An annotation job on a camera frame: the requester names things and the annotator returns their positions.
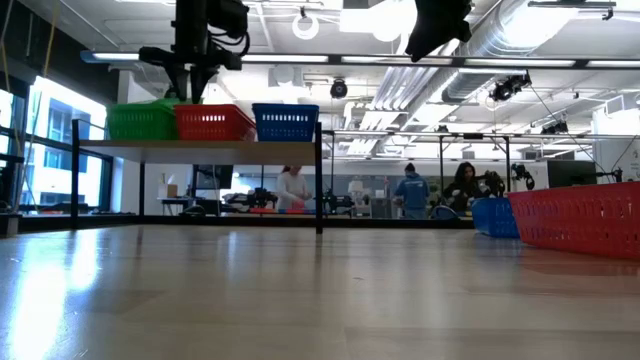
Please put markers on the small cardboard box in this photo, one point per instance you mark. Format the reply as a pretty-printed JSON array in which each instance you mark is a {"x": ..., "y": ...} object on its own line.
[{"x": 172, "y": 191}]

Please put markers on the black ceiling track fixture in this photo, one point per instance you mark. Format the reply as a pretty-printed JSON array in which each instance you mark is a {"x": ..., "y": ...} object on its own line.
[{"x": 570, "y": 4}]

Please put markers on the silver ventilation duct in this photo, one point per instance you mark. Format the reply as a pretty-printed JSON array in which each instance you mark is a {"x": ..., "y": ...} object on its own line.
[{"x": 500, "y": 40}]

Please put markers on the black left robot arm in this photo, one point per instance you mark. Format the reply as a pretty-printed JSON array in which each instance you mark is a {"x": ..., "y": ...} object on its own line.
[{"x": 191, "y": 9}]

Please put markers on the black ceiling camera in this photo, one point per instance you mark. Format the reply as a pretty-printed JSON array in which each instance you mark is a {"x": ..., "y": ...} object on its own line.
[
  {"x": 502, "y": 91},
  {"x": 555, "y": 128},
  {"x": 338, "y": 88}
]

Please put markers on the red plastic basket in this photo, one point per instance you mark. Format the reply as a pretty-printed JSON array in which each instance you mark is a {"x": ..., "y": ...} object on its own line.
[
  {"x": 575, "y": 195},
  {"x": 215, "y": 134},
  {"x": 220, "y": 107}
]

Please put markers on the black aluminium table frame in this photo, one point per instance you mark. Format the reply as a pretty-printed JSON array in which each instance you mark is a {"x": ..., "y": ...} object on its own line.
[{"x": 250, "y": 220}]

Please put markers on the black background rig frame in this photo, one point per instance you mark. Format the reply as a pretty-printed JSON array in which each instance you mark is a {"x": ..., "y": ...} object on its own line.
[{"x": 475, "y": 135}]

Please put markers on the black background robot arms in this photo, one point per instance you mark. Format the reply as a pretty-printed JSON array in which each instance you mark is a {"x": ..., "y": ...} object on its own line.
[
  {"x": 492, "y": 182},
  {"x": 257, "y": 197}
]

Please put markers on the long ceiling light bar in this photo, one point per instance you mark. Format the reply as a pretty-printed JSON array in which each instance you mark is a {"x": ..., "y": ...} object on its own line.
[{"x": 280, "y": 58}]

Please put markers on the person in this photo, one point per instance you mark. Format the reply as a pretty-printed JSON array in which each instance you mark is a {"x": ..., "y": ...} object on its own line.
[
  {"x": 292, "y": 187},
  {"x": 460, "y": 185},
  {"x": 412, "y": 192}
]

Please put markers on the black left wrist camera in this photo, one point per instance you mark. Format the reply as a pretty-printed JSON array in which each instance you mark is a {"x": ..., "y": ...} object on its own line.
[{"x": 227, "y": 17}]

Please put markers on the wooden shelf with black legs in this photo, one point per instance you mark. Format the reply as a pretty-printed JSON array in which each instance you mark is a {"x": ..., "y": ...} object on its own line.
[{"x": 200, "y": 151}]

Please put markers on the blue plastic basket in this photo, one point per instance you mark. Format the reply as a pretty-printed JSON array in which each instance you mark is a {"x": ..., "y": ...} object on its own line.
[
  {"x": 285, "y": 106},
  {"x": 492, "y": 220},
  {"x": 285, "y": 134}
]

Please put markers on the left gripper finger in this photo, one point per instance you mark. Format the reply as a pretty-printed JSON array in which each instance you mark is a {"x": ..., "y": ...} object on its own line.
[
  {"x": 179, "y": 77},
  {"x": 202, "y": 80}
]

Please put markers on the black computer monitor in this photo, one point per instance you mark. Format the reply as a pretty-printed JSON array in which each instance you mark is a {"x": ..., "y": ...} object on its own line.
[
  {"x": 215, "y": 176},
  {"x": 572, "y": 174}
]

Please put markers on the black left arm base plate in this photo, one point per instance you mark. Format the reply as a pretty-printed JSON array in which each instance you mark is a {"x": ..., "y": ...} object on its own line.
[{"x": 10, "y": 225}]

